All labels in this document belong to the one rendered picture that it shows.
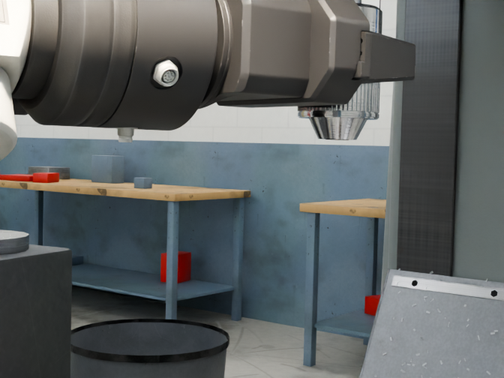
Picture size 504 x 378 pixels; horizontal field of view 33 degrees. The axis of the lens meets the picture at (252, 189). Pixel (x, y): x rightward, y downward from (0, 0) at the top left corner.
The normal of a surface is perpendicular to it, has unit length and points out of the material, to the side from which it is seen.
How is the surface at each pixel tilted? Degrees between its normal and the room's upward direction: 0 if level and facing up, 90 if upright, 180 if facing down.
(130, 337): 86
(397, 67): 90
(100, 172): 90
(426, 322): 64
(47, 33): 101
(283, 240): 90
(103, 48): 107
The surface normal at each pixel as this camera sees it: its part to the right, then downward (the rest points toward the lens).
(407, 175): -0.61, 0.03
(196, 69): 0.52, 0.41
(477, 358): -0.54, -0.41
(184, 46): 0.55, 0.20
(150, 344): 0.14, -0.01
